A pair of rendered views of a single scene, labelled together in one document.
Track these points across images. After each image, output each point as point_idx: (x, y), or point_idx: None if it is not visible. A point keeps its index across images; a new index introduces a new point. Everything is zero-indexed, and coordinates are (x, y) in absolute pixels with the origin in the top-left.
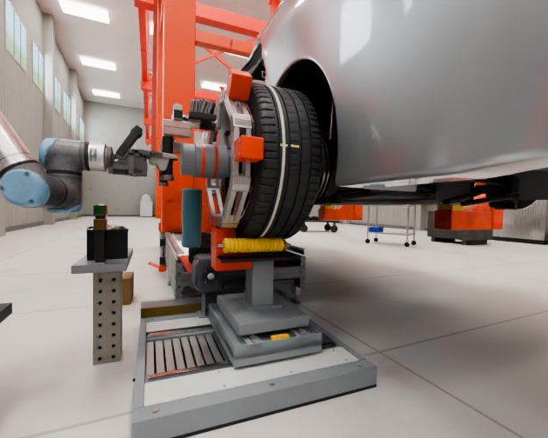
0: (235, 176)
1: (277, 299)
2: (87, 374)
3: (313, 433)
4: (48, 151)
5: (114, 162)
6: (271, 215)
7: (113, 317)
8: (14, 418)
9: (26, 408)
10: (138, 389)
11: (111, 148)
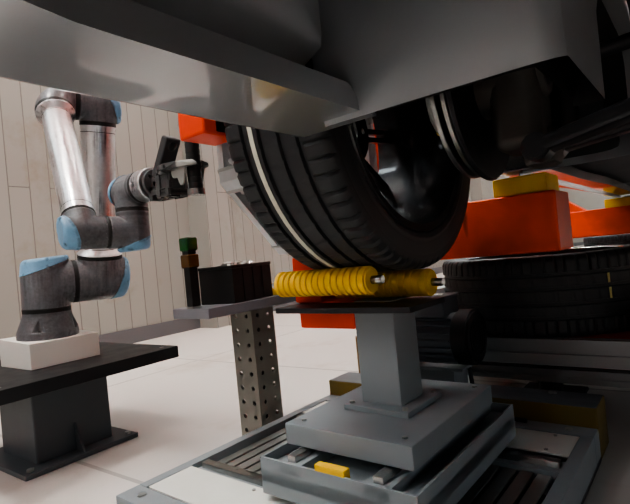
0: (219, 170)
1: (445, 402)
2: (225, 442)
3: None
4: (110, 191)
5: (153, 187)
6: (284, 223)
7: (252, 380)
8: (142, 457)
9: (157, 453)
10: (175, 469)
11: (151, 171)
